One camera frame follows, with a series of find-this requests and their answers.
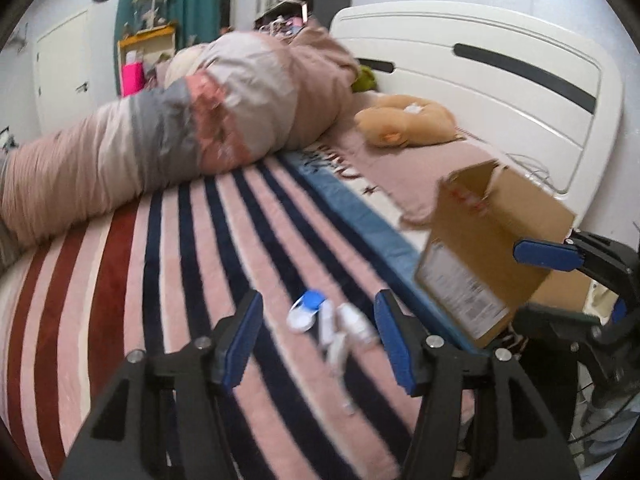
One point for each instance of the rolled patchwork quilt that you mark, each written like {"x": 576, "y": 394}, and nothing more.
{"x": 223, "y": 105}

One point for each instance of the yellow shelf cabinet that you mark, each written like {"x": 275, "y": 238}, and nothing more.
{"x": 147, "y": 46}

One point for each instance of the brown plush toy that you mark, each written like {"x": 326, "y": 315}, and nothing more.
{"x": 400, "y": 121}

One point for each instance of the white door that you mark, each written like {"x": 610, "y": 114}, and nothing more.
{"x": 62, "y": 75}

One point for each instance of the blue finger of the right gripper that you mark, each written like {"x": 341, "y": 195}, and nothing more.
{"x": 547, "y": 255}

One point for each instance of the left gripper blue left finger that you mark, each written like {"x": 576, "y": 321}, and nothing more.
{"x": 234, "y": 339}

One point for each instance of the cardboard box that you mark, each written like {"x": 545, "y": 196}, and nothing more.
{"x": 467, "y": 265}

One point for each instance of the pink gift bag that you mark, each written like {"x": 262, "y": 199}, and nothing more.
{"x": 133, "y": 79}

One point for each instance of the striped plush blanket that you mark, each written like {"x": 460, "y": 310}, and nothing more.
{"x": 164, "y": 269}

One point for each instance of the glass display case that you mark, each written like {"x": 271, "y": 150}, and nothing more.
{"x": 149, "y": 14}

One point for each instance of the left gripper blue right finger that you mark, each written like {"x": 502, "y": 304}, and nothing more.
{"x": 403, "y": 338}

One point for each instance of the blue white contact lens case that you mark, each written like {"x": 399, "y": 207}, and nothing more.
{"x": 303, "y": 313}

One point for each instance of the small white dropper bottle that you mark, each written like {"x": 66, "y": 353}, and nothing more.
{"x": 357, "y": 326}

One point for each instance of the pink corduroy pillow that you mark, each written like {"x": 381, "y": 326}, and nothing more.
{"x": 409, "y": 176}

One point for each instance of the white bed headboard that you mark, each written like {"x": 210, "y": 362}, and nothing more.
{"x": 545, "y": 99}

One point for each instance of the green plush toy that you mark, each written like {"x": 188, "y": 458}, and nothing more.
{"x": 365, "y": 80}

